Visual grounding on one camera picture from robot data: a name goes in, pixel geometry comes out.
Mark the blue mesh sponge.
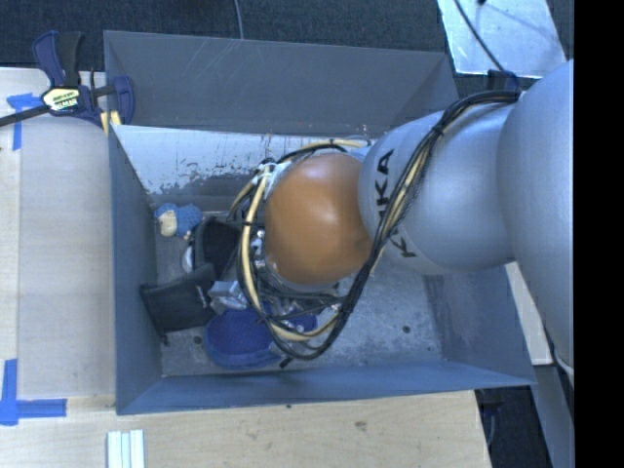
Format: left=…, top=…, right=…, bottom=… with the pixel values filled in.
left=203, top=307, right=319, bottom=371

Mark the black fabric pouch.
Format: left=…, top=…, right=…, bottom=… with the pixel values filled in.
left=139, top=262, right=219, bottom=336

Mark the blue and cream toy figure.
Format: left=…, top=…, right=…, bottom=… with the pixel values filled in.
left=154, top=202, right=206, bottom=240

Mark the pale wood board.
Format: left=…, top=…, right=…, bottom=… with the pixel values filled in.
left=17, top=113, right=118, bottom=402

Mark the grey metal bin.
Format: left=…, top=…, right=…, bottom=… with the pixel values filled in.
left=102, top=30, right=538, bottom=416

